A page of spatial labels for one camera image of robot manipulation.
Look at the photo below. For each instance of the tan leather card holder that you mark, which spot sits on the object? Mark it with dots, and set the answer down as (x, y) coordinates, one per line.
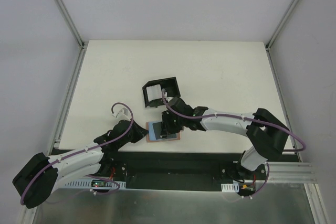
(150, 135)

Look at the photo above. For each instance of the left table side rail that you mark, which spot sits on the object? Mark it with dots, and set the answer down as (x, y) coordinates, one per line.
(59, 128)

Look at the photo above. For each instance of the white cable duct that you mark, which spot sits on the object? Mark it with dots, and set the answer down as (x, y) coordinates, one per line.
(85, 183)
(230, 188)

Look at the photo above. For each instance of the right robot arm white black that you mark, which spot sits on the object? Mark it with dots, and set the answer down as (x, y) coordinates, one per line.
(266, 133)

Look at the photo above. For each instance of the right aluminium frame post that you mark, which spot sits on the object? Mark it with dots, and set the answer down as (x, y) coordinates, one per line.
(284, 19)

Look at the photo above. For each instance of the left aluminium frame post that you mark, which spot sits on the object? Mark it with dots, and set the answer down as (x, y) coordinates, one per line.
(70, 23)

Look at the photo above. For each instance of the aluminium frame post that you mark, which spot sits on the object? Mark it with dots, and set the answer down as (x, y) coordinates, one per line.
(284, 19)
(70, 23)

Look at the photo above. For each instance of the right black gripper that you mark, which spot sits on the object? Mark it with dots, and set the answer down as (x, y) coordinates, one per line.
(169, 123)

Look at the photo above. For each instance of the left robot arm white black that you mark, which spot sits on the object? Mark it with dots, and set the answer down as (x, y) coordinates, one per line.
(43, 175)

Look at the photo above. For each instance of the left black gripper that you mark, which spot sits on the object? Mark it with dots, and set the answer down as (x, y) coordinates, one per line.
(137, 132)

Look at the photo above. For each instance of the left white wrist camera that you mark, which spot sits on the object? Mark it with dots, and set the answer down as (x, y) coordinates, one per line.
(122, 114)

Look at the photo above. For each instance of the right white cable duct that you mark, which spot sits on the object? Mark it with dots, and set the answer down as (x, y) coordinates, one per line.
(230, 188)

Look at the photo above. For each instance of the aluminium cross rail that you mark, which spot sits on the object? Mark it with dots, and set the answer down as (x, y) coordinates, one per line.
(292, 173)

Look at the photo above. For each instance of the white cards stack in tray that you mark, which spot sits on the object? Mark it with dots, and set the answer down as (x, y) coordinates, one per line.
(154, 92)

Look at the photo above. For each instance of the left white cable duct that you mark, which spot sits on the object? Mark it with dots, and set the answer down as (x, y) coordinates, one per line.
(85, 183)

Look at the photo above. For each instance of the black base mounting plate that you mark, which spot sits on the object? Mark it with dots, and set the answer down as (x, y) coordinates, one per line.
(175, 171)

